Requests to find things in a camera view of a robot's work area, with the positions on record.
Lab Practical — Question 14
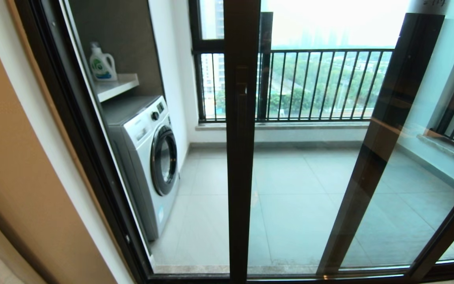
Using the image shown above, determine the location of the short grey stone sill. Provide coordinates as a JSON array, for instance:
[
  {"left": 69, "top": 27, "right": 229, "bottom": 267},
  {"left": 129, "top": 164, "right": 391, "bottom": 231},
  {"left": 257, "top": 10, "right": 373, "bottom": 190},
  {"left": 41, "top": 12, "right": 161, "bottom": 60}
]
[{"left": 418, "top": 134, "right": 454, "bottom": 170}]

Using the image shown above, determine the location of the dark brown sliding glass door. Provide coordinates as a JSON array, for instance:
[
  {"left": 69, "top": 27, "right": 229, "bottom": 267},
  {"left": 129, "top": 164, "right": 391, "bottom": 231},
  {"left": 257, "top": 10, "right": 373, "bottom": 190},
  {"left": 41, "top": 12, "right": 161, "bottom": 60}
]
[{"left": 223, "top": 0, "right": 454, "bottom": 282}]

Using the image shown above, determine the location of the long black balcony railing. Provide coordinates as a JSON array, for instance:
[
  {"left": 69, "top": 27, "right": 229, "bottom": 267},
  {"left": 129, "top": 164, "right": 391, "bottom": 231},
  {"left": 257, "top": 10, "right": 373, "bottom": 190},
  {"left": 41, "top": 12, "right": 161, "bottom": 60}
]
[{"left": 193, "top": 49, "right": 394, "bottom": 122}]

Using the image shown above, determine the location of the white detergent bottle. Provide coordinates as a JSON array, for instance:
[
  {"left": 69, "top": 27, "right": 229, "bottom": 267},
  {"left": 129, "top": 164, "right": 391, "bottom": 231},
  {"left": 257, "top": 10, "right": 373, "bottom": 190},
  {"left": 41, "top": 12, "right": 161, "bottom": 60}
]
[{"left": 89, "top": 42, "right": 118, "bottom": 82}]

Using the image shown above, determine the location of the long grey stone sill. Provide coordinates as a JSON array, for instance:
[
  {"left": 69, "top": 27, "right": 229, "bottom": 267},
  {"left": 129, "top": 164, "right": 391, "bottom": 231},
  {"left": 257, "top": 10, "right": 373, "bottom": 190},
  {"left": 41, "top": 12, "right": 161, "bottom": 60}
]
[{"left": 195, "top": 121, "right": 369, "bottom": 131}]

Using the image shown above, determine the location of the white front-load washing machine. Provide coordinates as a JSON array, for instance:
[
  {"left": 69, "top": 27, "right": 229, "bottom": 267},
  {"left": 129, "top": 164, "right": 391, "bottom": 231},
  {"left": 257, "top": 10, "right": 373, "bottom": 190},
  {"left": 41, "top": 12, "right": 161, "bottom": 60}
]
[{"left": 102, "top": 95, "right": 180, "bottom": 241}]

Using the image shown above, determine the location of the fixed dark-framed glass door panel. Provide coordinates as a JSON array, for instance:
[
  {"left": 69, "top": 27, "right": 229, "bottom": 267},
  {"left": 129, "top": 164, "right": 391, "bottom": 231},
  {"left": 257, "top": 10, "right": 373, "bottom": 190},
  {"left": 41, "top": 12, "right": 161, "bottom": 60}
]
[{"left": 317, "top": 13, "right": 454, "bottom": 275}]

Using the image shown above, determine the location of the white wall shelf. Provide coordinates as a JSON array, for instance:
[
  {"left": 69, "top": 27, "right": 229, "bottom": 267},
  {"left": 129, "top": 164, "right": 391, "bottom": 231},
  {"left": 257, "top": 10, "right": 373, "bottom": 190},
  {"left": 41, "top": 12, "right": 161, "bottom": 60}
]
[{"left": 94, "top": 73, "right": 140, "bottom": 102}]

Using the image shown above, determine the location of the black window frame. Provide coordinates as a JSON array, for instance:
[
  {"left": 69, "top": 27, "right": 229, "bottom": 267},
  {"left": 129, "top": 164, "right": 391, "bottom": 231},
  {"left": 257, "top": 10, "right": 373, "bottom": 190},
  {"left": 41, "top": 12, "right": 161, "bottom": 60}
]
[{"left": 190, "top": 0, "right": 274, "bottom": 121}]

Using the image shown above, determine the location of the black door handle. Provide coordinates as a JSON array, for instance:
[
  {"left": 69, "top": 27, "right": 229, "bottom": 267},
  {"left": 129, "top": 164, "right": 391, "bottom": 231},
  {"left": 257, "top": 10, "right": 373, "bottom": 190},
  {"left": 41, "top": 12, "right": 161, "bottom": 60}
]
[{"left": 235, "top": 67, "right": 249, "bottom": 131}]

